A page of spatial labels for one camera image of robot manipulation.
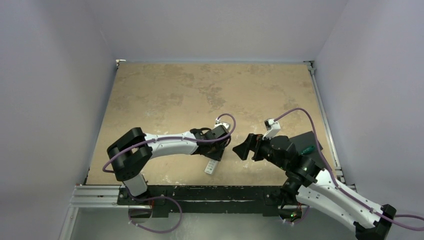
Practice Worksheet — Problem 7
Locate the white air conditioner remote control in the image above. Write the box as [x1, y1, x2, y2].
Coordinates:
[204, 159, 220, 175]

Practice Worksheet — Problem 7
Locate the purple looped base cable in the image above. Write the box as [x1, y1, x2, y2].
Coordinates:
[124, 187, 184, 235]

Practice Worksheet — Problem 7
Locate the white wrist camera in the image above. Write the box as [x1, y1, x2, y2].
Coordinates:
[214, 122, 231, 132]
[262, 118, 281, 140]

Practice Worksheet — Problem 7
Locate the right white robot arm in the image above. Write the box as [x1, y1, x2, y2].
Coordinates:
[232, 133, 396, 240]

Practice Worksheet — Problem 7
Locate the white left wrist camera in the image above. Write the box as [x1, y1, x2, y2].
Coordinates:
[214, 122, 231, 132]

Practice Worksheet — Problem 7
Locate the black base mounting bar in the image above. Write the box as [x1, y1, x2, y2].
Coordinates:
[117, 185, 286, 218]

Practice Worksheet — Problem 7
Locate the aluminium frame rail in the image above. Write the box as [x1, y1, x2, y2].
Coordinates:
[303, 61, 346, 184]

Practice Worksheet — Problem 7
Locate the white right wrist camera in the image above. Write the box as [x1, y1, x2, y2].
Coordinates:
[262, 118, 281, 140]

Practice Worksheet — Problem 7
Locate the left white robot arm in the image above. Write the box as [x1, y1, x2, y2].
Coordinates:
[102, 123, 231, 205]

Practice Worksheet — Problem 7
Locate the black foam pad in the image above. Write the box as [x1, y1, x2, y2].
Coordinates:
[289, 131, 326, 169]

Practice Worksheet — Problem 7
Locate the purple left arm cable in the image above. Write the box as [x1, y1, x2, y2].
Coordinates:
[101, 113, 237, 174]

